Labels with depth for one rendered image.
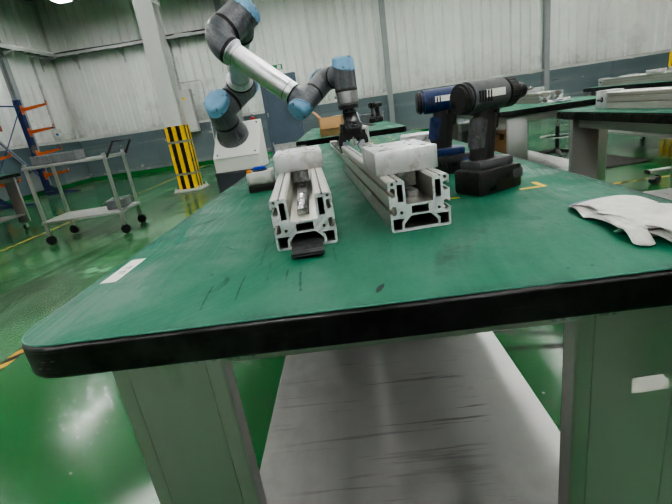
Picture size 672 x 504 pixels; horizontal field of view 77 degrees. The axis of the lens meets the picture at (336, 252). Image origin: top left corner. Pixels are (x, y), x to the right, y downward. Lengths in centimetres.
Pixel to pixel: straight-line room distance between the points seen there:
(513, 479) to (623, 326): 48
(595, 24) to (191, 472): 1410
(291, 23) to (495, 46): 545
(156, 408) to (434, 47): 1249
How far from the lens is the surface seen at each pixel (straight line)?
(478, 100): 89
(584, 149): 308
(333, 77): 154
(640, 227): 65
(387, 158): 75
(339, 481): 105
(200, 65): 1312
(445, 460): 108
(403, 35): 1277
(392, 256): 60
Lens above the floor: 98
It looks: 18 degrees down
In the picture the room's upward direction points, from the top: 9 degrees counter-clockwise
